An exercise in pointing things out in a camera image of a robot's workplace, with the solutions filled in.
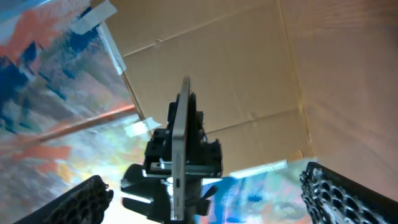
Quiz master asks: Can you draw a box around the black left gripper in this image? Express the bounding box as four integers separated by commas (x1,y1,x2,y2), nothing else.
143,91,223,179

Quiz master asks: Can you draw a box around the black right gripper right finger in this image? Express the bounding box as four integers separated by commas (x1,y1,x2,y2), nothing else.
300,162,397,224

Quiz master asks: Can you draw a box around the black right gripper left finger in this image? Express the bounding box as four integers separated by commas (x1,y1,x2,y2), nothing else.
15,175,114,224

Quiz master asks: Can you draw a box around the colourful painted backdrop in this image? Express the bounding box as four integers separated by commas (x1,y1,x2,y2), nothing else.
1,1,311,223

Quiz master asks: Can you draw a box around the cardboard panel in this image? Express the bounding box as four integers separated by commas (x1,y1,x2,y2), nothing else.
106,0,397,199

